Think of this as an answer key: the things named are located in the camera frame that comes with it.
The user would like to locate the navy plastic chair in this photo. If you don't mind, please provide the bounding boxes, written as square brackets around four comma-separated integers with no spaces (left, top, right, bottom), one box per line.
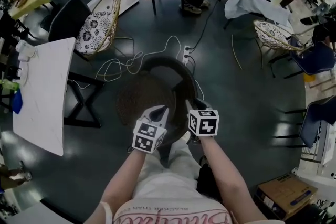
[274,95,336,149]
[269,35,336,79]

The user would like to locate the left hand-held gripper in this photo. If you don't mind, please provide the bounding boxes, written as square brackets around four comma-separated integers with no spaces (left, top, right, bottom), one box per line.
[132,105,170,153]

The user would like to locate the person's right forearm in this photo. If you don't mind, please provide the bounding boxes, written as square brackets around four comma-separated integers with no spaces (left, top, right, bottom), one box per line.
[201,136,266,222]

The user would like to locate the black cable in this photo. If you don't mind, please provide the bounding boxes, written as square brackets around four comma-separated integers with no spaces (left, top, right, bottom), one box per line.
[188,0,233,82]

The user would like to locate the green drink bottle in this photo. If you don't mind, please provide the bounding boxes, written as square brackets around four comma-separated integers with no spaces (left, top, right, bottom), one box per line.
[0,78,20,91]

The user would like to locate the wicker chair with floral cushion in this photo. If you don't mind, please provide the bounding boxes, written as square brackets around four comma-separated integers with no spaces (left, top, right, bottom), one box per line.
[75,0,121,56]

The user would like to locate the brown cardboard box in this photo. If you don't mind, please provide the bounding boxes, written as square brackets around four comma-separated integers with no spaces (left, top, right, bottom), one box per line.
[256,173,318,221]

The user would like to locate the dark round chair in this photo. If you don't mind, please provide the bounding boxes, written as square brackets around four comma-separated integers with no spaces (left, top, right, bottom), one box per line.
[115,55,200,166]

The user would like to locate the white power strip with cable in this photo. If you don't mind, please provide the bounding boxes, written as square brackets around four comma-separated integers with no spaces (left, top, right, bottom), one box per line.
[72,35,204,102]

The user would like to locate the white kettle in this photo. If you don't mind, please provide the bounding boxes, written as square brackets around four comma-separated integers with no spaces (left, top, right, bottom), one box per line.
[15,39,37,61]

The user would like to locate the person's light trousers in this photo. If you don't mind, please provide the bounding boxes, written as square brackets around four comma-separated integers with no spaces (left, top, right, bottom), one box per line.
[132,137,202,200]

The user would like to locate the gold wire chair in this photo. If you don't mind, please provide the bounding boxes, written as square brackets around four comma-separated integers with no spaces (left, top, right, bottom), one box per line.
[253,20,305,77]

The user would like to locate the person's left forearm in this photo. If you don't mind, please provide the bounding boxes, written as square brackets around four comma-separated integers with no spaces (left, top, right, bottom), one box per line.
[101,149,148,218]

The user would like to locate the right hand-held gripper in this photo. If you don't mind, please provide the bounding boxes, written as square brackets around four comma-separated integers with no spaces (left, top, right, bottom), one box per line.
[185,98,220,137]

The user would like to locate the white pink-print shirt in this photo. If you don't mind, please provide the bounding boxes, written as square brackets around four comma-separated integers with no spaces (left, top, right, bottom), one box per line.
[101,195,237,224]

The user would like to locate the blue cloth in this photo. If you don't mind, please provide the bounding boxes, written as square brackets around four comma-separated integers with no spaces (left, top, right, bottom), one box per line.
[12,88,24,115]

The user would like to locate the white metal heater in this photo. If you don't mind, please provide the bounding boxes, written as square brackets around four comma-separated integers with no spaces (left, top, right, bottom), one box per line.
[300,120,336,166]

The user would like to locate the white marble table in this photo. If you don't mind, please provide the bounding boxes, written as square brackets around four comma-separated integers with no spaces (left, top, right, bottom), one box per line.
[12,37,106,157]

